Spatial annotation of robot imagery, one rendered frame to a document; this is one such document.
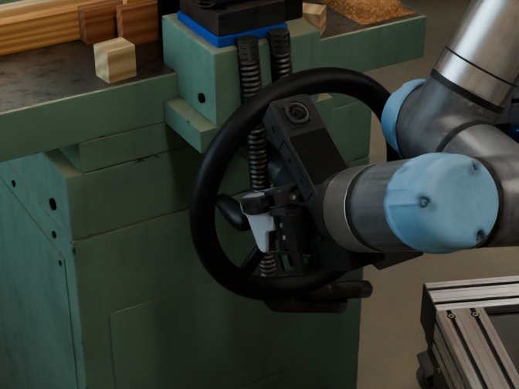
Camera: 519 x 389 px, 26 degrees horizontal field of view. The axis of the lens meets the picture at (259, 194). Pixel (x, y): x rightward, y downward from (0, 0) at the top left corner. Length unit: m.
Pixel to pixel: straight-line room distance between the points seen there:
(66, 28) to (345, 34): 0.35
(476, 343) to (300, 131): 1.06
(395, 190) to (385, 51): 0.65
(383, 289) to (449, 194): 1.69
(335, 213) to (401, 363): 1.40
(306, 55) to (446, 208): 0.50
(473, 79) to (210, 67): 0.36
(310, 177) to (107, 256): 0.47
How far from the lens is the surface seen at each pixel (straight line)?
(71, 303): 1.46
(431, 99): 1.02
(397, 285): 2.55
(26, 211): 1.53
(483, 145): 0.97
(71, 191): 1.34
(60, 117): 1.30
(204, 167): 1.18
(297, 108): 1.03
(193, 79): 1.30
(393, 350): 2.35
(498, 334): 2.08
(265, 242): 1.11
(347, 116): 1.50
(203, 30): 1.27
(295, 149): 1.01
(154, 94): 1.34
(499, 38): 1.00
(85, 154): 1.33
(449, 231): 0.85
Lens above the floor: 1.45
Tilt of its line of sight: 30 degrees down
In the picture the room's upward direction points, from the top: straight up
